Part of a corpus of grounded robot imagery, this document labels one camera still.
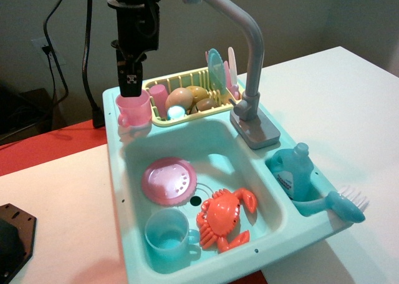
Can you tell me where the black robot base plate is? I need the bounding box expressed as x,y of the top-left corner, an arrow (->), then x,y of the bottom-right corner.
1,203 -> 37,283

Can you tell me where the pink toy plate in sink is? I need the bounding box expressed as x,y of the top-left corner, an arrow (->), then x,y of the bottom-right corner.
142,157 -> 197,207

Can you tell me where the pink tumbler in rack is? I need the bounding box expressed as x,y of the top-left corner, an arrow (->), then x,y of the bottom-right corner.
150,84 -> 168,111

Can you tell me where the blue toy cup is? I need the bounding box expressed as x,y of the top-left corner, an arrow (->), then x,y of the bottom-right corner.
144,208 -> 201,263

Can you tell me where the teal toy sink unit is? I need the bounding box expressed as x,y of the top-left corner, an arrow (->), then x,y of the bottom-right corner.
103,88 -> 348,283

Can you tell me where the beige toy egg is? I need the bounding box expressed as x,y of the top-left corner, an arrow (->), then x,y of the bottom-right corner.
165,87 -> 193,111

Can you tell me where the pink toy cup with handle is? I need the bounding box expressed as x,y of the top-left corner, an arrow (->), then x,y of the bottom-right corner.
115,90 -> 152,127

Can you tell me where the orange toy crab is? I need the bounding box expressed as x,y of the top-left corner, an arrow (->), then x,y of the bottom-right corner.
196,188 -> 257,253

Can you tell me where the brown toy mushroom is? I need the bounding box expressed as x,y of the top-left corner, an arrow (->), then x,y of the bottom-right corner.
190,98 -> 218,114

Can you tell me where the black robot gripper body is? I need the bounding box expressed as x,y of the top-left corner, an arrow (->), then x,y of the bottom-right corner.
107,0 -> 160,63

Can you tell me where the yellow dish rack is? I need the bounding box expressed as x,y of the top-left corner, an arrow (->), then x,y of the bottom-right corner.
144,67 -> 244,127

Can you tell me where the pink toy plate in rack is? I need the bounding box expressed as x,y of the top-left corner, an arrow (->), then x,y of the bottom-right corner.
228,47 -> 238,86

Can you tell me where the white wall outlet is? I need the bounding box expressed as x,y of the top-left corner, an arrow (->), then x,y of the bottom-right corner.
31,36 -> 66,67

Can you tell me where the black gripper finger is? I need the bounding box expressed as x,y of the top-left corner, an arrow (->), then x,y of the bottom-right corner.
116,51 -> 143,97

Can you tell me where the teal toy plate in rack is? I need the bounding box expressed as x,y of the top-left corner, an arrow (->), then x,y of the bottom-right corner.
207,48 -> 226,95

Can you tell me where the grey toy faucet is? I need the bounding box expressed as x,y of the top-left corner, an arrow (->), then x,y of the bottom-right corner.
183,0 -> 281,150

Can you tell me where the brown toy potato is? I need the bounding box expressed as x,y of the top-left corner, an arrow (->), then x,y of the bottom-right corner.
186,86 -> 209,104

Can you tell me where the black power cable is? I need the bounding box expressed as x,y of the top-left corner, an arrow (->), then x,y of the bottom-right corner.
0,0 -> 70,144

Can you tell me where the light blue toy piece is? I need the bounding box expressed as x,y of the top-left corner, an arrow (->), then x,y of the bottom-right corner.
166,105 -> 186,120

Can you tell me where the blue dish brush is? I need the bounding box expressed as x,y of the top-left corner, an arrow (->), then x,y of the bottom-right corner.
292,186 -> 369,223

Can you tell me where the blue toy soap bottle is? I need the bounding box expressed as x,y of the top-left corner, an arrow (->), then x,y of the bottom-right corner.
267,142 -> 314,202

